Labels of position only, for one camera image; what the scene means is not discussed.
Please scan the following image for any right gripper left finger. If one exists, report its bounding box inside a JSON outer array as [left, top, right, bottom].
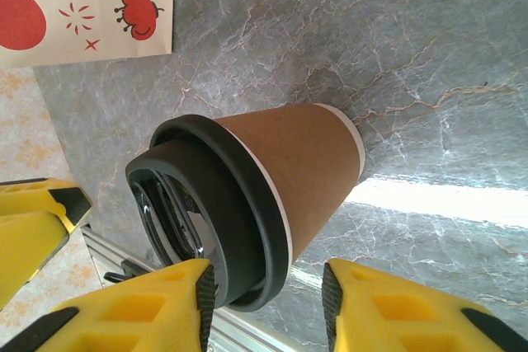
[[0, 259, 216, 352]]

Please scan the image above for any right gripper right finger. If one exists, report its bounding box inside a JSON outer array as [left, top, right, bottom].
[[322, 258, 528, 352]]

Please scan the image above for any black plastic cup lid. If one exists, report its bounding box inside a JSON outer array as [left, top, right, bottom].
[[125, 114, 290, 312]]

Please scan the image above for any brown paper coffee cup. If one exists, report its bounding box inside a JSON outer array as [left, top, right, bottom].
[[214, 102, 366, 271]]

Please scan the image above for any red and white gift bag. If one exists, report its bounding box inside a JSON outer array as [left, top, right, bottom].
[[0, 0, 174, 69]]

